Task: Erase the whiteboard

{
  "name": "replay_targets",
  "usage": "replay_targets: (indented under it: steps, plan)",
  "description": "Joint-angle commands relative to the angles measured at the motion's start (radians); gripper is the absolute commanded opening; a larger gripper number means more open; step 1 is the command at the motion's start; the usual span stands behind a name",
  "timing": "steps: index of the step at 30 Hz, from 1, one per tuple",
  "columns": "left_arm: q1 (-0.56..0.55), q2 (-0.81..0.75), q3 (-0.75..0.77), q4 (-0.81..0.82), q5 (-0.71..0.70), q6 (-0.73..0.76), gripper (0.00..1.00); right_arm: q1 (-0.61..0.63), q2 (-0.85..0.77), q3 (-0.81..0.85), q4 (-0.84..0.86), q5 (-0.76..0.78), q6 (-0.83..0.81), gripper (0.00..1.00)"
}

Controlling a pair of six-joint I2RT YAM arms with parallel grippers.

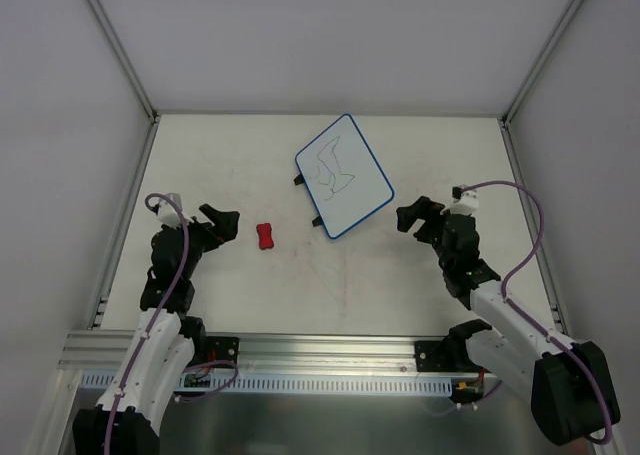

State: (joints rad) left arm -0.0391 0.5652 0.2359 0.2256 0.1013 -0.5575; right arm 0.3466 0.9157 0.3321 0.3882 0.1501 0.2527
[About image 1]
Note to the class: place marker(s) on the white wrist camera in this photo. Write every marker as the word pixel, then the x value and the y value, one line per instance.
pixel 464 201
pixel 165 212

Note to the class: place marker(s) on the slotted white cable duct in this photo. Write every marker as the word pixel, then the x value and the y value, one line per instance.
pixel 296 384

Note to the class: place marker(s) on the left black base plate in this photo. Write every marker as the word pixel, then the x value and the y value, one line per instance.
pixel 220 348

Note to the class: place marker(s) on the upper black whiteboard clip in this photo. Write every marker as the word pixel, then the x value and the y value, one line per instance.
pixel 298 179

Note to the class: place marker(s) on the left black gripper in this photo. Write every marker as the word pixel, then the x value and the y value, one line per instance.
pixel 201 231

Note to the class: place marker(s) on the left aluminium frame post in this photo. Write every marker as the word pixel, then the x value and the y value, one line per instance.
pixel 99 13

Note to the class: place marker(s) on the blue-framed whiteboard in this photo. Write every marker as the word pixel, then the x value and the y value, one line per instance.
pixel 343 177

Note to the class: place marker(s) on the right aluminium frame post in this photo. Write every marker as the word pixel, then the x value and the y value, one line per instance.
pixel 542 58

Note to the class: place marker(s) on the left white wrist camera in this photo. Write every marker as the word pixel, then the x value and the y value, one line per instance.
pixel 165 212

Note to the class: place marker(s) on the aluminium mounting rail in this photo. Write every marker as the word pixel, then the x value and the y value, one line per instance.
pixel 266 353

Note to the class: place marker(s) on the red bone-shaped eraser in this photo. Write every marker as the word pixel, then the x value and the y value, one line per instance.
pixel 265 237

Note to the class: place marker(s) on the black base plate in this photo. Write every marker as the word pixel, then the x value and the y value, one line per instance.
pixel 220 348
pixel 445 355

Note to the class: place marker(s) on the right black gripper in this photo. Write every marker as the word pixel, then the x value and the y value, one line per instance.
pixel 435 223

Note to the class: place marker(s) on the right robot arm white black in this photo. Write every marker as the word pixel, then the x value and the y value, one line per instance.
pixel 566 383

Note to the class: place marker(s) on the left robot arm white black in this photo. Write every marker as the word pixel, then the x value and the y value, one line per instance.
pixel 168 342

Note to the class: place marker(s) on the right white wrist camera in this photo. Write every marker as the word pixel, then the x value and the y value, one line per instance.
pixel 464 201

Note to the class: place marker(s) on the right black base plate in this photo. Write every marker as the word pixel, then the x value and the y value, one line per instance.
pixel 445 355

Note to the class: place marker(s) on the aluminium frame post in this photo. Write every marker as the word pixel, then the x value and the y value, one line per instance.
pixel 542 58
pixel 99 13

